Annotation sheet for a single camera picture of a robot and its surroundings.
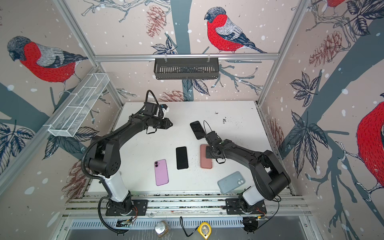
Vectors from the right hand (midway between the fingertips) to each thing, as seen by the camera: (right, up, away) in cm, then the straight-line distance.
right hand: (209, 154), depth 91 cm
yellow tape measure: (-4, -27, -25) cm, 37 cm away
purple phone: (-29, -9, -5) cm, 31 cm away
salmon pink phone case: (-3, -3, -5) cm, 7 cm away
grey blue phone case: (+12, -13, -9) cm, 20 cm away
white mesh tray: (-72, +22, -18) cm, 77 cm away
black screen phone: (-17, -2, +1) cm, 17 cm away
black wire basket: (-15, +59, +16) cm, 63 cm away
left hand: (-24, +20, +1) cm, 31 cm away
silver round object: (-22, -21, -31) cm, 44 cm away
